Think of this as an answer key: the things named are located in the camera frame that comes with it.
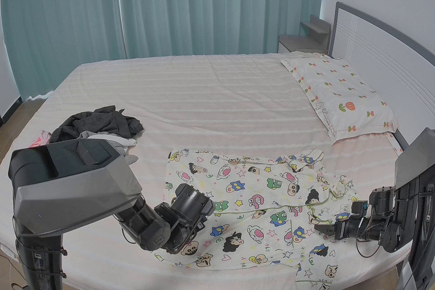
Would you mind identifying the grey garment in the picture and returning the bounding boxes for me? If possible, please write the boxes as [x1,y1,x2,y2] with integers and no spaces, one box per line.
[80,130,140,167]

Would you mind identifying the bed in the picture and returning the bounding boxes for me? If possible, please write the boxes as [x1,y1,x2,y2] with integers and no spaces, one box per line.
[0,1,435,290]

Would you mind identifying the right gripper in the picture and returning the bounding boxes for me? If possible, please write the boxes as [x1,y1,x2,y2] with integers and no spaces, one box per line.
[334,217,363,242]

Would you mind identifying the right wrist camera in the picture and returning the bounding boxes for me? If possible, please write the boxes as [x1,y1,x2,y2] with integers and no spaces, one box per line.
[351,200,370,216]

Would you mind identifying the black cable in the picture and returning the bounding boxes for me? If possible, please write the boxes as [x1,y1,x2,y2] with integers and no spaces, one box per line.
[355,236,386,257]

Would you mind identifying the black garment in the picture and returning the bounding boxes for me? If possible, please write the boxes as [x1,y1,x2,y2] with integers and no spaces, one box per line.
[50,105,145,143]

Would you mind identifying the grey bedside table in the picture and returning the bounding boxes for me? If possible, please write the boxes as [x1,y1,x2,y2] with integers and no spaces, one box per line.
[278,14,332,55]

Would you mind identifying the white printed pillow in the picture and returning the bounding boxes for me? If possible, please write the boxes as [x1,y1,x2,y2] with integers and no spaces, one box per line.
[280,52,399,146]

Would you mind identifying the pink garment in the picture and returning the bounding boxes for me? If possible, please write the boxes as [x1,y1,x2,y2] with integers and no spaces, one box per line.
[29,130,52,148]

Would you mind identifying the white printed pyjama top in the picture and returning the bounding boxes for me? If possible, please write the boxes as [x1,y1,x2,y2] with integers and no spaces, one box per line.
[155,147,361,290]

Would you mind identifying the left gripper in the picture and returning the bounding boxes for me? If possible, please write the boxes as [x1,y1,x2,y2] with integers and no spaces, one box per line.
[192,214,208,234]

